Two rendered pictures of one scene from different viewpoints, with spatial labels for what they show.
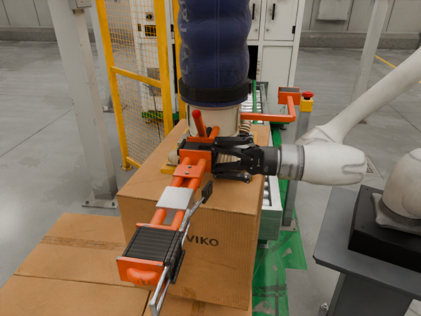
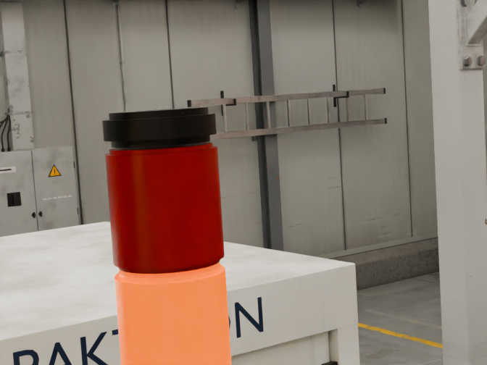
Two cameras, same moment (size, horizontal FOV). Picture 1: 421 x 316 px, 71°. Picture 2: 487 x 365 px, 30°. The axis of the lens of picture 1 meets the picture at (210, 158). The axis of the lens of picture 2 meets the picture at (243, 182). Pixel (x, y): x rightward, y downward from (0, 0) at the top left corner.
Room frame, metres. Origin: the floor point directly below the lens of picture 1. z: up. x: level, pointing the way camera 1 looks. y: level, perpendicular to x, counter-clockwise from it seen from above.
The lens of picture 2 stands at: (2.20, 0.49, 2.34)
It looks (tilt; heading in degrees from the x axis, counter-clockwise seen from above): 6 degrees down; 318
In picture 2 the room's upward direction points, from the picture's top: 4 degrees counter-clockwise
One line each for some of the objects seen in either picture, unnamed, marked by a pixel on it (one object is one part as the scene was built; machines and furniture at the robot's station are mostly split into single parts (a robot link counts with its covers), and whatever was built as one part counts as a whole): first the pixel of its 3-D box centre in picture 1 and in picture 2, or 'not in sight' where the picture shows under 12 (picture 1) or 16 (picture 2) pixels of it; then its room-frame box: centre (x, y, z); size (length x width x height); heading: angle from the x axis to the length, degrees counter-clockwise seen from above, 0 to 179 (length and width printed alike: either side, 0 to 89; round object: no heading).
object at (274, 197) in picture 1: (265, 131); not in sight; (2.35, -0.48, 0.50); 2.31 x 0.05 x 0.19; 173
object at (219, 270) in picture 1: (208, 198); not in sight; (0.93, 0.01, 0.87); 0.60 x 0.40 x 0.40; 167
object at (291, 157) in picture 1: (287, 162); not in sight; (0.65, -0.20, 1.20); 0.09 x 0.06 x 0.09; 173
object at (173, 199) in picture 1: (176, 205); not in sight; (0.48, 0.07, 1.20); 0.07 x 0.07 x 0.04; 80
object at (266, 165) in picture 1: (258, 160); not in sight; (0.66, -0.12, 1.20); 0.09 x 0.07 x 0.08; 83
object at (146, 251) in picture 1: (150, 252); not in sight; (0.35, 0.10, 1.20); 0.08 x 0.07 x 0.05; 170
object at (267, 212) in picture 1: (213, 208); not in sight; (1.22, -0.02, 0.58); 0.70 x 0.03 x 0.06; 83
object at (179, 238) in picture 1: (189, 234); not in sight; (0.39, 0.04, 1.20); 0.31 x 0.03 x 0.05; 170
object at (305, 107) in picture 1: (295, 169); not in sight; (1.74, -0.58, 0.50); 0.07 x 0.07 x 1.00; 83
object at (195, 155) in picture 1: (198, 153); not in sight; (0.69, 0.03, 1.20); 0.10 x 0.08 x 0.06; 80
